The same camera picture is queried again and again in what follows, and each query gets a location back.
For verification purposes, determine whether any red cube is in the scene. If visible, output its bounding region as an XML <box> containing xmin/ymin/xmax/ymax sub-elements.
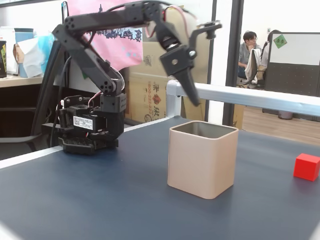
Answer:
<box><xmin>292</xmin><ymin>153</ymin><xmax>320</xmax><ymax>182</ymax></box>

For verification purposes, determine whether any beige square tin container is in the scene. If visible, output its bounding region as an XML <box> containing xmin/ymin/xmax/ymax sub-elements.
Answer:
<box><xmin>166</xmin><ymin>120</ymin><xmax>240</xmax><ymax>200</ymax></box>

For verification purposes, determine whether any plain brown cardboard box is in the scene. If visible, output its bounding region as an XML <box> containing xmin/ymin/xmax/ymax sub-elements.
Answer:
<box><xmin>141</xmin><ymin>6</ymin><xmax>187</xmax><ymax>76</ymax></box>

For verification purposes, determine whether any brown cardboard box red print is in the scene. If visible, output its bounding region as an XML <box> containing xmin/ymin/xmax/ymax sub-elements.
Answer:
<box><xmin>124</xmin><ymin>71</ymin><xmax>186</xmax><ymax>124</ymax></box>

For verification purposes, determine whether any black pillar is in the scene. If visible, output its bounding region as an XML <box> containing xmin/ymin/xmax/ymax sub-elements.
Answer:
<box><xmin>223</xmin><ymin>0</ymin><xmax>245</xmax><ymax>131</ymax></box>

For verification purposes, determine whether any pink printed cloth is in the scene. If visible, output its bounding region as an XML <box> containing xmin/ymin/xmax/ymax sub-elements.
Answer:
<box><xmin>66</xmin><ymin>0</ymin><xmax>144</xmax><ymax>74</ymax></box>

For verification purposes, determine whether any seated person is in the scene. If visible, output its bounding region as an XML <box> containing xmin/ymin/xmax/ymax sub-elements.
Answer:
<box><xmin>259</xmin><ymin>29</ymin><xmax>281</xmax><ymax>73</ymax></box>
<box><xmin>237</xmin><ymin>30</ymin><xmax>262</xmax><ymax>87</ymax></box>

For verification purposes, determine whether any white jacket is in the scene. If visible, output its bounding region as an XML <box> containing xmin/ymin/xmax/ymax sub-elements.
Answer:
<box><xmin>244</xmin><ymin>48</ymin><xmax>262</xmax><ymax>85</ymax></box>

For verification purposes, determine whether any dark office partition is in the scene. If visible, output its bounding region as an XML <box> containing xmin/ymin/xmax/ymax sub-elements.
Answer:
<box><xmin>264</xmin><ymin>31</ymin><xmax>320</xmax><ymax>98</ymax></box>

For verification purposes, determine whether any grey waste bin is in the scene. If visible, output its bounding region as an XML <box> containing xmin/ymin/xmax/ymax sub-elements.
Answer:
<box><xmin>277</xmin><ymin>109</ymin><xmax>294</xmax><ymax>120</ymax></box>

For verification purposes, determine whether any green paper note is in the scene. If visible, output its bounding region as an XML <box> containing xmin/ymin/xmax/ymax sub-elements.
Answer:
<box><xmin>272</xmin><ymin>33</ymin><xmax>289</xmax><ymax>49</ymax></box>

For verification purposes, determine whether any dark blue-grey table mat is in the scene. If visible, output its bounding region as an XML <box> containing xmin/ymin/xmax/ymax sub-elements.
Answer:
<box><xmin>0</xmin><ymin>116</ymin><xmax>320</xmax><ymax>240</ymax></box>

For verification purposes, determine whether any white plastic bag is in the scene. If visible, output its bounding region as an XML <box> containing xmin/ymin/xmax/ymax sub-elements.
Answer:
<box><xmin>16</xmin><ymin>33</ymin><xmax>55</xmax><ymax>78</ymax></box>

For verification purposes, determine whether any wooden desk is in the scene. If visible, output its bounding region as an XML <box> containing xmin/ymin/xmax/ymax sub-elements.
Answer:
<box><xmin>0</xmin><ymin>74</ymin><xmax>45</xmax><ymax>89</ymax></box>

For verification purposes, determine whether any white box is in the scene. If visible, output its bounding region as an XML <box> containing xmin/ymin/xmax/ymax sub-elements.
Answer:
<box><xmin>0</xmin><ymin>26</ymin><xmax>20</xmax><ymax>76</ymax></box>

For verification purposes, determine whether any black yellow box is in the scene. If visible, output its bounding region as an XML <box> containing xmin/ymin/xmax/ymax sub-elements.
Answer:
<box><xmin>0</xmin><ymin>41</ymin><xmax>8</xmax><ymax>78</ymax></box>

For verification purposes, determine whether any white red servo wire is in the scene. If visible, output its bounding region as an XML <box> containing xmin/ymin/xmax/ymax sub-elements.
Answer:
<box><xmin>163</xmin><ymin>5</ymin><xmax>200</xmax><ymax>45</ymax></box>

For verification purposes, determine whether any gripper-mounted camera module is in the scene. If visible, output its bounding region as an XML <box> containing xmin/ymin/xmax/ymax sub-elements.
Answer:
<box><xmin>188</xmin><ymin>20</ymin><xmax>223</xmax><ymax>51</ymax></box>

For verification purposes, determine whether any white metal rail frame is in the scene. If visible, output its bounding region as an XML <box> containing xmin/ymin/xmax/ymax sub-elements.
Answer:
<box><xmin>166</xmin><ymin>79</ymin><xmax>320</xmax><ymax>123</ymax></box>

